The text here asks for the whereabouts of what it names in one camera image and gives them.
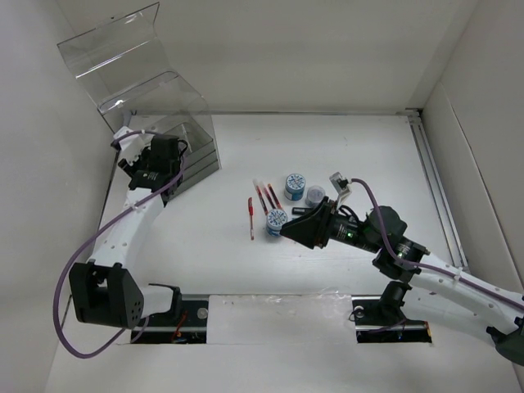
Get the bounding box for blue tape jar upper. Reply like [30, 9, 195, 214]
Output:
[284, 174, 306, 201]

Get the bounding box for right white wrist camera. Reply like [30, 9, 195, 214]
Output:
[329, 172, 352, 209]

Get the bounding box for red pen right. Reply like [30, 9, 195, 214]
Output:
[267, 183, 282, 210]

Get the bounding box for purple highlighter marker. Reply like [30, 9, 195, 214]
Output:
[291, 207, 315, 217]

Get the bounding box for blue tape jar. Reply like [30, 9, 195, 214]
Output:
[284, 174, 306, 201]
[265, 209, 288, 237]

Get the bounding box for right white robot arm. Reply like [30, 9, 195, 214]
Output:
[280, 198, 523, 365]

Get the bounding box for red pen middle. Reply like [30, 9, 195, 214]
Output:
[260, 182, 277, 210]

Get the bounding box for front aluminium rail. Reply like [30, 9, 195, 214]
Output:
[132, 293, 431, 345]

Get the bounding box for clear acrylic drawer organizer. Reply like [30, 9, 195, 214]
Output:
[57, 2, 220, 191]

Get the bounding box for aluminium rail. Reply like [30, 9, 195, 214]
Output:
[397, 109, 471, 273]
[132, 293, 431, 345]

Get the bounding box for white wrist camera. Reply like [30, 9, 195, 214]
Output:
[329, 172, 352, 209]
[111, 126, 152, 165]

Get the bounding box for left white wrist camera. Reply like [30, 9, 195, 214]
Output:
[111, 126, 152, 165]

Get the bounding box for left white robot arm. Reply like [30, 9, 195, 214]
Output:
[69, 127, 188, 329]

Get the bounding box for red pen lying apart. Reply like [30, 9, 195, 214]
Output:
[247, 196, 255, 241]

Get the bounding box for blue tape jar lower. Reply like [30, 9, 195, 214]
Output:
[265, 209, 288, 237]

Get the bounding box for clear jar purple contents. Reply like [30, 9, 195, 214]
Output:
[305, 185, 326, 208]

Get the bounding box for right aluminium rail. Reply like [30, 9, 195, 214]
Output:
[397, 109, 471, 273]

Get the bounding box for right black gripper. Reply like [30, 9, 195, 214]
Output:
[279, 196, 382, 254]

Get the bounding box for red pen white cap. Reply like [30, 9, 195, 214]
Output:
[253, 179, 269, 215]

